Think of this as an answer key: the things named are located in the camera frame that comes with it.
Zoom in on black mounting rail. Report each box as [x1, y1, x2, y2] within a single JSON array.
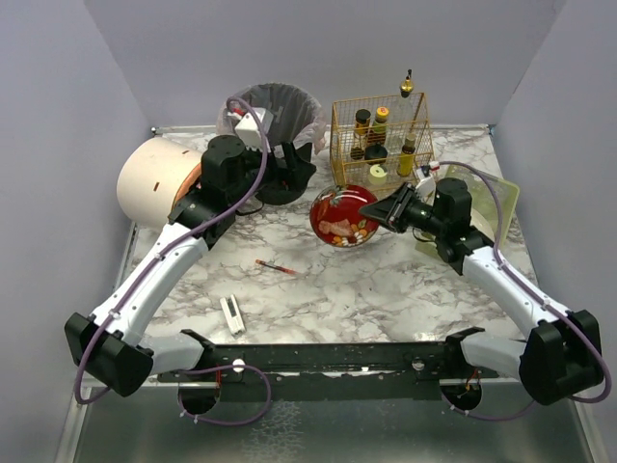
[[157, 335, 474, 401]]

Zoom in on green sauce bottle yellow cap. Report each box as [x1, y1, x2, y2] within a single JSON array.
[[367, 106, 389, 147]]

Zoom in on cream cylindrical shaker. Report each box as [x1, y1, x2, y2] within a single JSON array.
[[368, 164, 388, 187]]

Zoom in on cream cylindrical drawer box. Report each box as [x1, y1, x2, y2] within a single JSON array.
[[117, 137, 201, 230]]

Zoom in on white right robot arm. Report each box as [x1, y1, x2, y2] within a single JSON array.
[[359, 177, 612, 405]]

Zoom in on white rectangular device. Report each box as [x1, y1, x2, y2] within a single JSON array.
[[220, 295, 246, 336]]

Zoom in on red pen tube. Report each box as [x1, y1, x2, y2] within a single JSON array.
[[255, 259, 305, 277]]

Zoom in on pale green perforated basket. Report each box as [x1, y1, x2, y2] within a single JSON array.
[[443, 165, 520, 245]]

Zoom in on small yellow label bottle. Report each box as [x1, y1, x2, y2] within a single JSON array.
[[396, 131, 416, 177]]

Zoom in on clear oil bottle gold cap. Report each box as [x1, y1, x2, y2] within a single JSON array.
[[384, 68, 415, 156]]

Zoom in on amber spice jar grey lid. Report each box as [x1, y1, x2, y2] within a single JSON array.
[[350, 109, 371, 161]]

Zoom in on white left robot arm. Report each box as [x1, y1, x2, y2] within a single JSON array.
[[65, 123, 316, 403]]

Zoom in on black trash bin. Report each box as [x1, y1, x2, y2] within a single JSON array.
[[234, 82, 326, 205]]

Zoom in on red floral small plate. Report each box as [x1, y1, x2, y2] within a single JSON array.
[[309, 185, 379, 248]]

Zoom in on meat scraps on red plate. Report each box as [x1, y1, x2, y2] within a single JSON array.
[[318, 219, 355, 237]]

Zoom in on pink plastic bin liner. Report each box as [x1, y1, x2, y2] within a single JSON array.
[[234, 82, 327, 161]]

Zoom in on black lid glass jar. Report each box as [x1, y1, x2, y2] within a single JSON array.
[[364, 144, 389, 166]]

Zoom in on gold wire rack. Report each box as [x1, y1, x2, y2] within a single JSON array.
[[330, 93, 435, 199]]

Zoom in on cream round plate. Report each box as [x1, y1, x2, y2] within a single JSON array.
[[470, 204, 495, 241]]

